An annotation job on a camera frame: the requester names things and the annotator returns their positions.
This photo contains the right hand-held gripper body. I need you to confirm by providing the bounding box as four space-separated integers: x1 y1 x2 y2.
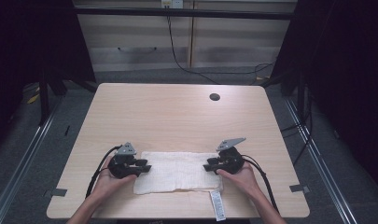
216 137 247 175

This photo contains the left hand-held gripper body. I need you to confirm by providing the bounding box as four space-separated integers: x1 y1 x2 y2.
107 142 142 180

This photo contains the white towel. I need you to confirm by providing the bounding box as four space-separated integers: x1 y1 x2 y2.
133 150 228 222

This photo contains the person's left hand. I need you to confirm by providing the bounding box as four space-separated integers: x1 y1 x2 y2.
93 156 138 201

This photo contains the person's right hand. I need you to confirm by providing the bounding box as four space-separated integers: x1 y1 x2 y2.
216 161 263 200

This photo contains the grey tape strip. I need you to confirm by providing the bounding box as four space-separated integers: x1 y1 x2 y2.
44 188 68 198
288 184 311 194

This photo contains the black curtain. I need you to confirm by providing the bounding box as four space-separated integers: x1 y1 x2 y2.
0 0 97 150
270 0 378 190

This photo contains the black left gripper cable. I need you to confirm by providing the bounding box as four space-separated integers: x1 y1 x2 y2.
85 145 124 200

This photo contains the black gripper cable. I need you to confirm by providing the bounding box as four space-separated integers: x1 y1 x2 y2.
85 145 124 200
240 154 280 215

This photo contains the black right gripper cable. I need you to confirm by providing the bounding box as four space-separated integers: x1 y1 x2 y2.
240 154 280 215

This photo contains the black floor cable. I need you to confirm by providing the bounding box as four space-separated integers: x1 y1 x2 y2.
280 90 315 166

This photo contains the metal floor rail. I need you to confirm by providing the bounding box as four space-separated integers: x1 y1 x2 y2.
0 101 66 224
284 97 360 224

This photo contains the black metal stand post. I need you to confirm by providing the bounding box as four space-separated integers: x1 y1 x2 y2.
37 78 51 126

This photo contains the black wall cable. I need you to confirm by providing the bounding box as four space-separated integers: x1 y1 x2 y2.
165 14 275 86

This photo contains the dark cabinet handle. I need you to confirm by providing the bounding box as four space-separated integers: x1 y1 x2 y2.
117 46 159 53

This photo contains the black horizontal frame bar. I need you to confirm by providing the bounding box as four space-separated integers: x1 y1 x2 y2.
74 7 299 21

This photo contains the white wall power outlet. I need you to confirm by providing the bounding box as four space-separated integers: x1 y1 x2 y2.
161 0 185 9

